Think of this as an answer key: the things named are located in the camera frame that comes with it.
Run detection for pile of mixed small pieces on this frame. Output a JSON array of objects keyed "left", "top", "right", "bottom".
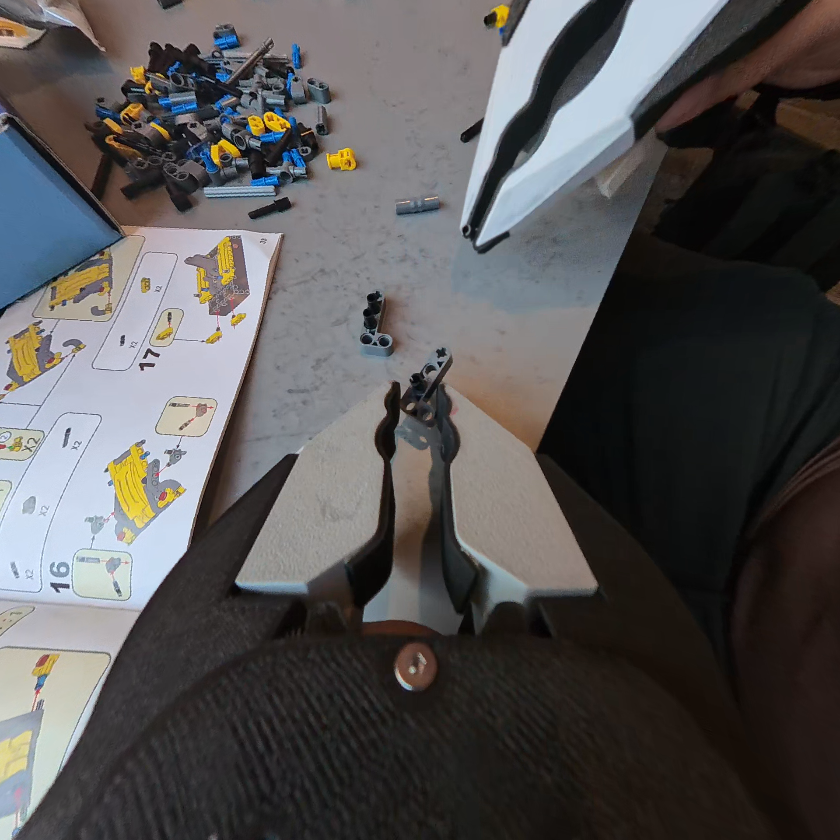
[{"left": 85, "top": 23, "right": 332, "bottom": 212}]

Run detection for open instruction booklet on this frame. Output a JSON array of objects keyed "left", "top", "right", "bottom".
[{"left": 0, "top": 226, "right": 284, "bottom": 834}]

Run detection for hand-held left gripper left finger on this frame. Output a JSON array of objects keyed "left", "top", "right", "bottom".
[{"left": 234, "top": 381, "right": 403, "bottom": 609}]

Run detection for grey desk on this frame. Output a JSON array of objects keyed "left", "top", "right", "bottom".
[{"left": 0, "top": 0, "right": 664, "bottom": 624}]

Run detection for person's brown sweater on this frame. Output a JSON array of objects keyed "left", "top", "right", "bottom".
[{"left": 728, "top": 446, "right": 840, "bottom": 840}]

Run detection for crumpled clear plastic bag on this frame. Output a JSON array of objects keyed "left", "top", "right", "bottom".
[{"left": 36, "top": 0, "right": 106, "bottom": 52}]

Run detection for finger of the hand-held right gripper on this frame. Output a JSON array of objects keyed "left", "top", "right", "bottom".
[
  {"left": 472, "top": 0, "right": 731, "bottom": 255},
  {"left": 459, "top": 0, "right": 599, "bottom": 240}
]

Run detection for yellow printed paper sheet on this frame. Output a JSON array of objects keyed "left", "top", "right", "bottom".
[{"left": 0, "top": 14, "right": 47, "bottom": 50}]

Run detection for person's legs in black pants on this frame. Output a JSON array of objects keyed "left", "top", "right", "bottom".
[{"left": 538, "top": 230, "right": 840, "bottom": 657}]

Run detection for person's right hand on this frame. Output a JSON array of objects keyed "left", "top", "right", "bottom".
[{"left": 658, "top": 0, "right": 840, "bottom": 137}]

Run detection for dark blue cardboard box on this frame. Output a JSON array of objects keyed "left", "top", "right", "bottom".
[{"left": 0, "top": 113, "right": 123, "bottom": 311}]

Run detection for dark grey L-shaped beam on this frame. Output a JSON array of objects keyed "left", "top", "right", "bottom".
[
  {"left": 359, "top": 290, "right": 395, "bottom": 357},
  {"left": 394, "top": 348, "right": 455, "bottom": 454}
]

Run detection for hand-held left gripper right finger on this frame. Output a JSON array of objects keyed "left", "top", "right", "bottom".
[{"left": 430, "top": 384, "right": 600, "bottom": 635}]

